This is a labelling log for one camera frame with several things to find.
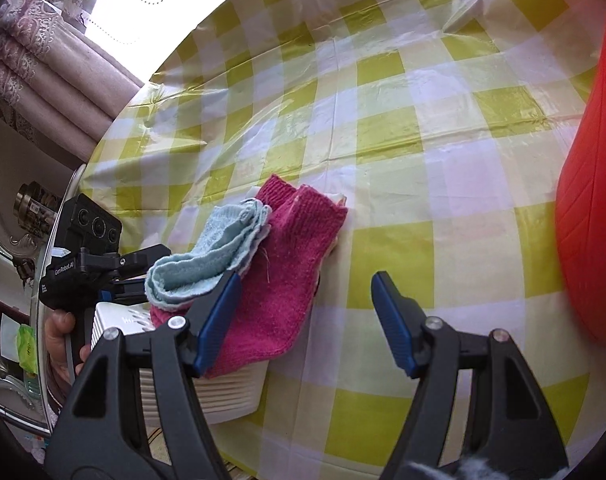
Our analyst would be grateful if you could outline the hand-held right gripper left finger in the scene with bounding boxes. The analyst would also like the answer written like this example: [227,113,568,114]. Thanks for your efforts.
[43,270,244,480]

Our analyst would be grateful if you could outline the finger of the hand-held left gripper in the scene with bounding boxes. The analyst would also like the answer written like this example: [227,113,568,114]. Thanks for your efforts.
[100,280,151,306]
[118,244,172,282]

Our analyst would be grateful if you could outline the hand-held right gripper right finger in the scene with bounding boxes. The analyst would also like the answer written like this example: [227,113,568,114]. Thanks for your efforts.
[372,270,571,480]

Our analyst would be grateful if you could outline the light blue sock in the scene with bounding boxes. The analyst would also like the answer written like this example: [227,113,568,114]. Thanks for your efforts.
[145,199,272,307]

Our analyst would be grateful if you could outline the white ribbed box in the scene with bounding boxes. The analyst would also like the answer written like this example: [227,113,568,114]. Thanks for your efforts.
[83,301,264,413]

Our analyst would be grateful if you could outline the person's left hand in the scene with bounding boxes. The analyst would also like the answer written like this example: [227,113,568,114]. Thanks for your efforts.
[45,310,92,386]

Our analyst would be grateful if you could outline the metal tin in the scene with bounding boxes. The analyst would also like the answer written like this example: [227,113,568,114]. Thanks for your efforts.
[15,180,66,236]

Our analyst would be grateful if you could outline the green packet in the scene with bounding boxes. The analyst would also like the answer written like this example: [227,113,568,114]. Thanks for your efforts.
[15,324,38,376]

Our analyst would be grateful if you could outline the pinkish beige curtain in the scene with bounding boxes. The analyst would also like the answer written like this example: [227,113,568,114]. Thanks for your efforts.
[0,0,146,166]

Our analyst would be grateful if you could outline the green checked plastic tablecloth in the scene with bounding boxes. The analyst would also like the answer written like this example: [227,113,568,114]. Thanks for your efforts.
[83,0,606,480]

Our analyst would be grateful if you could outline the red thermos flask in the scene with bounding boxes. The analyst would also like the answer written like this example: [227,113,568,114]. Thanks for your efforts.
[555,10,606,348]

